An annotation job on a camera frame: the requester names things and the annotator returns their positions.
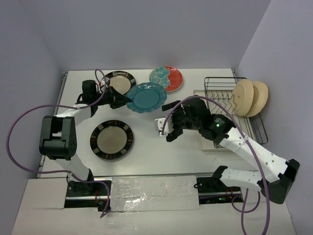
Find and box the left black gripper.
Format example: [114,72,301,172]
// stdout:
[93,86,132,109]

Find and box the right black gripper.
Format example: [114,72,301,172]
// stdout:
[162,100,201,141]

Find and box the teal scalloped plate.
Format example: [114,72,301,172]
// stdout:
[125,82,167,114]

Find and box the beige bird plate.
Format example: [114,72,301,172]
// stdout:
[245,81,268,117]
[232,79,254,116]

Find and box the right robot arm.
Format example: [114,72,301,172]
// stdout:
[154,95,300,204]

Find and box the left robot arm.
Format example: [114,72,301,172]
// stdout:
[39,80,132,195]

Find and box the black rim plate rear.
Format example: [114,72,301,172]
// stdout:
[105,70,136,95]

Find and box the black rim plate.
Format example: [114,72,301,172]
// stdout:
[89,120,134,161]
[105,70,136,95]

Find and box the black rim plate front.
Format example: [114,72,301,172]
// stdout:
[89,120,134,161]

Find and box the red and teal floral plate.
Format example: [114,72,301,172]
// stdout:
[149,66,183,93]

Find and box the white drain tray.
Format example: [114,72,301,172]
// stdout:
[193,89,257,153]

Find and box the silver tape sheet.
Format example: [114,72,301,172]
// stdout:
[110,176,200,212]

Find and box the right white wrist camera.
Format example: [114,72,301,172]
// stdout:
[154,117,174,136]

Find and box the black wire dish rack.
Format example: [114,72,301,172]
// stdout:
[204,77,268,145]

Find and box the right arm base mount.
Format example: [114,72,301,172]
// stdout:
[194,177,243,205]

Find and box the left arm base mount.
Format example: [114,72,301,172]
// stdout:
[64,179,108,212]

